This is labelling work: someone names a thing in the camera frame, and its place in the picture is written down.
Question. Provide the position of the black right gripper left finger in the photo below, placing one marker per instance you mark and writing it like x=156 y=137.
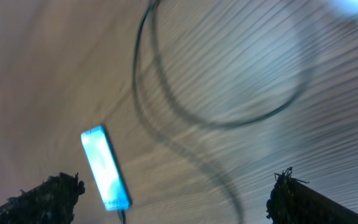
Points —
x=52 y=202

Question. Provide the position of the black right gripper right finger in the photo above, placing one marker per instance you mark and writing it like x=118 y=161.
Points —
x=292 y=202

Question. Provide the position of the blue Galaxy smartphone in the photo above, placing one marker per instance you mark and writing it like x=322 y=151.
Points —
x=106 y=173

